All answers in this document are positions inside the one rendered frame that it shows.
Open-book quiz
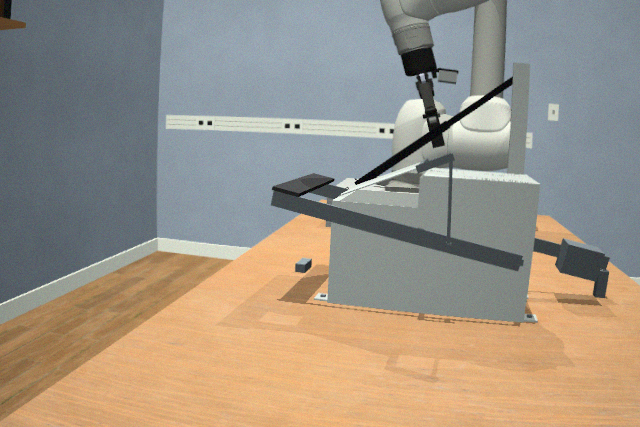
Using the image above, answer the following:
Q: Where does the black long thin rod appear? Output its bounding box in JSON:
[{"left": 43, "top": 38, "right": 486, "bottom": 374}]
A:
[{"left": 354, "top": 77, "right": 513, "bottom": 185}]

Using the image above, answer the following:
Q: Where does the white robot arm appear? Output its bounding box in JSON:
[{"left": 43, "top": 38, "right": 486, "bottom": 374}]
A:
[{"left": 376, "top": 0, "right": 511, "bottom": 193}]

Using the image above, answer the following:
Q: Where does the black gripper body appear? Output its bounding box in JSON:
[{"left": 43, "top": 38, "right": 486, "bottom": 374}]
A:
[{"left": 401, "top": 48, "right": 437, "bottom": 76}]

